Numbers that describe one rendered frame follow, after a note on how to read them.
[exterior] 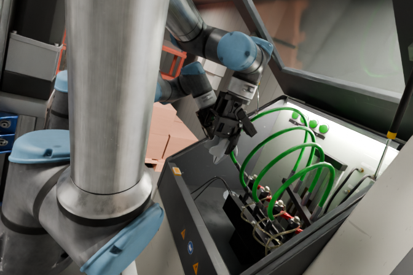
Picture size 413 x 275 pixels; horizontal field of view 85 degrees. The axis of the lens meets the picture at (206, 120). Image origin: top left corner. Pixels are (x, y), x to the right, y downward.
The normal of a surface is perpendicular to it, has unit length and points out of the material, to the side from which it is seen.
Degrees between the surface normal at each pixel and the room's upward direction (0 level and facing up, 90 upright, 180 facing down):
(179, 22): 132
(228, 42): 90
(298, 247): 43
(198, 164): 90
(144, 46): 92
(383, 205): 76
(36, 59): 90
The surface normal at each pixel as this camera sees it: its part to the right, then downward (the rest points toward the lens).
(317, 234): -0.32, -0.81
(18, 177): -0.32, 0.03
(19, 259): 0.32, 0.03
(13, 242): 0.11, -0.04
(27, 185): -0.33, -0.19
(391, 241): -0.75, -0.43
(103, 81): 0.13, 0.48
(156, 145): 0.38, 0.36
